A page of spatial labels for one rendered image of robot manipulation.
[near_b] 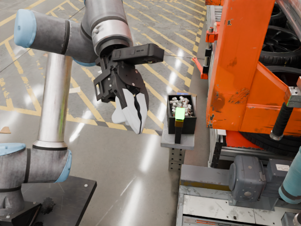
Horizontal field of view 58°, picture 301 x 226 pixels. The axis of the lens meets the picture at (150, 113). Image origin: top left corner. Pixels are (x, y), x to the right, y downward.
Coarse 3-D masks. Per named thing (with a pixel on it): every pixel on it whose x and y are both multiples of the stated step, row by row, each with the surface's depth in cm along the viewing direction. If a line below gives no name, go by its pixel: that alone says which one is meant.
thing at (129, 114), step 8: (128, 96) 53; (128, 104) 52; (120, 112) 54; (128, 112) 52; (136, 112) 53; (112, 120) 55; (120, 120) 54; (128, 120) 52; (136, 120) 52; (136, 128) 52
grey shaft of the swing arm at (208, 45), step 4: (212, 28) 227; (212, 32) 230; (208, 44) 237; (208, 48) 239; (208, 52) 241; (208, 56) 243; (208, 60) 246; (204, 64) 250; (208, 64) 254; (204, 68) 251; (208, 68) 249; (204, 72) 254; (208, 72) 251
